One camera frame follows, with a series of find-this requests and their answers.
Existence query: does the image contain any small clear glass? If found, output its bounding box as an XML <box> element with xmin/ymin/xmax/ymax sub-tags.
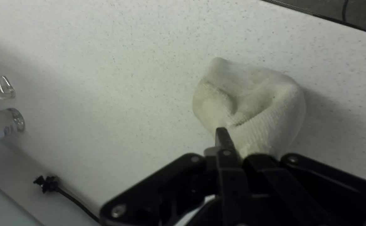
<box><xmin>0</xmin><ymin>75</ymin><xmax>15</xmax><ymax>100</ymax></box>

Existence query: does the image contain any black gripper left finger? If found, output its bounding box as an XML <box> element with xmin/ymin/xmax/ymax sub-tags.
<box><xmin>99</xmin><ymin>127</ymin><xmax>251</xmax><ymax>226</ymax></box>

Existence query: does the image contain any cream white table cloth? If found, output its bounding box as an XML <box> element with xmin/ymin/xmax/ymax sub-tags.
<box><xmin>192</xmin><ymin>58</ymin><xmax>306</xmax><ymax>157</ymax></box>

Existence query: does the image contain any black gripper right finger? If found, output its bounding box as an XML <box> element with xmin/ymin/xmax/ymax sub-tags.
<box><xmin>243</xmin><ymin>153</ymin><xmax>366</xmax><ymax>226</ymax></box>

